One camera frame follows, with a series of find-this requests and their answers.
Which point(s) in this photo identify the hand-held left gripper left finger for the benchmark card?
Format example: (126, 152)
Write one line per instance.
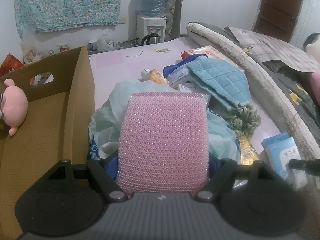
(111, 166)

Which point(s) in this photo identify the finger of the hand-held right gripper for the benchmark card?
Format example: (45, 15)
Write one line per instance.
(305, 165)

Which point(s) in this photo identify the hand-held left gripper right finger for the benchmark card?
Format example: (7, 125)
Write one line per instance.
(212, 166)

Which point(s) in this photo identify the light blue packet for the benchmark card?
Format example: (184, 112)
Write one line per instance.
(280, 152)

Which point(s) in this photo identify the gold tissue pack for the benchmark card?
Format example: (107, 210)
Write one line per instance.
(247, 150)

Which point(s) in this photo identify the brown cardboard box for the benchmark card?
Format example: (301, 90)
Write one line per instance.
(50, 130)

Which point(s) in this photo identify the small white box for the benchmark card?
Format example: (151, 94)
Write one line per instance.
(190, 87)

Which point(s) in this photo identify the blue microfiber cloth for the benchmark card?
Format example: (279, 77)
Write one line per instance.
(220, 80)

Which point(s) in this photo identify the blue white wipes pack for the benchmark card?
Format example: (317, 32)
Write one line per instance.
(177, 73)

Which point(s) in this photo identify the orange striped plush toy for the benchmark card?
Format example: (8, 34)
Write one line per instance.
(156, 76)

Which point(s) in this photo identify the pink plush toy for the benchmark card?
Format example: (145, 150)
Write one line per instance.
(15, 107)

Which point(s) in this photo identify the white plastic bag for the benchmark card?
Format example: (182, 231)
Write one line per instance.
(105, 120)

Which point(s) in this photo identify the grey dog-print blanket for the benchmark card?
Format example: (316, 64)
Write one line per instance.
(300, 100)

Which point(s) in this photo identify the pink pillow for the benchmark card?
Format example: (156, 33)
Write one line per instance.
(315, 80)

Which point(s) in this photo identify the white quilted roll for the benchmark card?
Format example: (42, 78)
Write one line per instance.
(262, 80)

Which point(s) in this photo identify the red wet wipes pack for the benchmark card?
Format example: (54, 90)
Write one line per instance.
(207, 52)

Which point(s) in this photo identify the clear plastic bag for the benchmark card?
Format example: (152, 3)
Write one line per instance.
(106, 43)

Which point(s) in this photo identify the black white plush toy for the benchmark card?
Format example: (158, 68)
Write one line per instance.
(312, 42)

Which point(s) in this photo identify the white jar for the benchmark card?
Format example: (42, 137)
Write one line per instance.
(92, 43)

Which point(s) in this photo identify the checked pink sheet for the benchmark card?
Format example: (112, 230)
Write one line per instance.
(270, 45)

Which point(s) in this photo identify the red white carton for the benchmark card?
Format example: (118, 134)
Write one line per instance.
(63, 48)

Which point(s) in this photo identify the red foil bag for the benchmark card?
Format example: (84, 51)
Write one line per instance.
(11, 63)

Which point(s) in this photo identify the white water dispenser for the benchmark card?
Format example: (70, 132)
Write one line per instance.
(147, 27)

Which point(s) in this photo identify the brown wooden door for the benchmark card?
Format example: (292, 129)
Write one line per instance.
(277, 12)

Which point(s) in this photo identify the patterned rolled mat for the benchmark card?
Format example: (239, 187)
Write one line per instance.
(175, 10)

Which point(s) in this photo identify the floral teal curtain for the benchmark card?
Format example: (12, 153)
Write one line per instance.
(70, 5)

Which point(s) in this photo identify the wall socket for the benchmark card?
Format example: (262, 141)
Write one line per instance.
(122, 20)

